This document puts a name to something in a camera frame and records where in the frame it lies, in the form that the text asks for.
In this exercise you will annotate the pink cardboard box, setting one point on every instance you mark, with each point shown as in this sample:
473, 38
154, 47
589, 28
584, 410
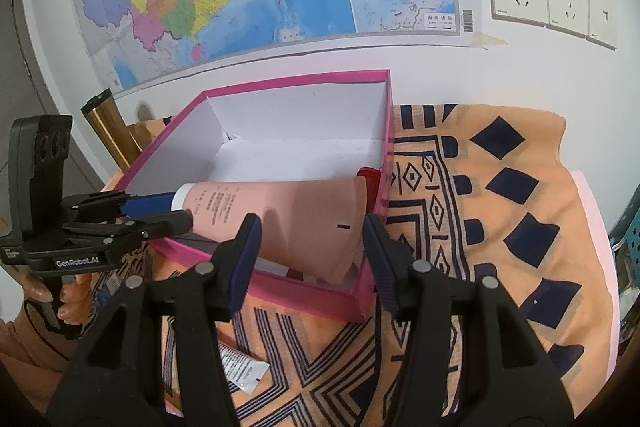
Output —
300, 292

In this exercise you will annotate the gold metal thermos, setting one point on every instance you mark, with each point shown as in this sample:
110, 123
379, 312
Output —
112, 132

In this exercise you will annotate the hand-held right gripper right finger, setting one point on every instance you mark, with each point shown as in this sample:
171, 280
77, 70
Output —
380, 257

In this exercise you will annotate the person's left forearm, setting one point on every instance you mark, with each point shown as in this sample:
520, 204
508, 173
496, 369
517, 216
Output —
25, 342

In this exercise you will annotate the orange patterned tablecloth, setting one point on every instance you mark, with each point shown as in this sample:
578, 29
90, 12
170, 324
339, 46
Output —
500, 232

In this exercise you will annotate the small white tube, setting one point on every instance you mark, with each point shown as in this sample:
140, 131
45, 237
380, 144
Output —
242, 364

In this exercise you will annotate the person's left hand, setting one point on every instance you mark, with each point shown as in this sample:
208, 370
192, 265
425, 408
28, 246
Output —
75, 304

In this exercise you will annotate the grey door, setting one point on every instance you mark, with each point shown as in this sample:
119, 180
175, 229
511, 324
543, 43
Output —
30, 57

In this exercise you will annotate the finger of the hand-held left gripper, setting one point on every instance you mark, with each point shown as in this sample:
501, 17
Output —
150, 204
170, 222

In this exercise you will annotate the large pink tube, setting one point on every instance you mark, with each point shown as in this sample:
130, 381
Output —
310, 217

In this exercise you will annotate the red capped container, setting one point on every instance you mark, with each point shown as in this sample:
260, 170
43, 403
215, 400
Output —
370, 179

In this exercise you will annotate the white wall switch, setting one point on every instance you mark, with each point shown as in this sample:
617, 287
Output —
602, 17

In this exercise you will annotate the blue perforated plastic basket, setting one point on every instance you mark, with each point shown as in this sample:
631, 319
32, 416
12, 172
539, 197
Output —
631, 237

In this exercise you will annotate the beige tape strip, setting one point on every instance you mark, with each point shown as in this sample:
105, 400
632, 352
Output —
490, 40

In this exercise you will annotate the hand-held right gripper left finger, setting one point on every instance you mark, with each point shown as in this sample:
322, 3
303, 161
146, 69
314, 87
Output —
247, 257

